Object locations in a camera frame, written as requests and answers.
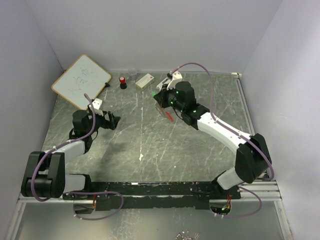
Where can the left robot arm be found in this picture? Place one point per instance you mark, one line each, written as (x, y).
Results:
(45, 174)

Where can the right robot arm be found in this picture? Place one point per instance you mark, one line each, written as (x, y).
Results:
(252, 156)

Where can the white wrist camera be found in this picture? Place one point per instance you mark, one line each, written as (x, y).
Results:
(175, 78)
(96, 106)

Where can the red black stamp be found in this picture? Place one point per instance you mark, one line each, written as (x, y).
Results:
(123, 84)

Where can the metal key organizer red handle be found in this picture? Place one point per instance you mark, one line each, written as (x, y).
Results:
(164, 113)

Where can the aluminium frame rail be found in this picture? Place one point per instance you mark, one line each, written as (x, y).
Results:
(266, 190)

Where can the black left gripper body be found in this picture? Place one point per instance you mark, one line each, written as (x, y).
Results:
(100, 121)

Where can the white stapler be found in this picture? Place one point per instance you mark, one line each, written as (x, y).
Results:
(164, 83)

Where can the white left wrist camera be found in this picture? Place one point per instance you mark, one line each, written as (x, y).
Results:
(96, 106)

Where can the small whiteboard wooden frame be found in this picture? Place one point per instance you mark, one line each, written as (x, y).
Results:
(83, 77)

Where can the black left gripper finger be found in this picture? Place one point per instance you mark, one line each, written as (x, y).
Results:
(112, 125)
(112, 118)

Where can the white staples box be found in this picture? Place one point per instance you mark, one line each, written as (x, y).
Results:
(145, 81)

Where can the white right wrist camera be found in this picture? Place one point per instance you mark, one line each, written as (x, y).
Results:
(175, 78)

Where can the clear plastic cup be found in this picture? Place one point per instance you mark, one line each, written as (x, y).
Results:
(133, 73)

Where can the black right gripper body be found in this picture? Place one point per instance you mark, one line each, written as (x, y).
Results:
(168, 98)

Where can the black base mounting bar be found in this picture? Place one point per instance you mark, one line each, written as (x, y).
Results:
(149, 195)

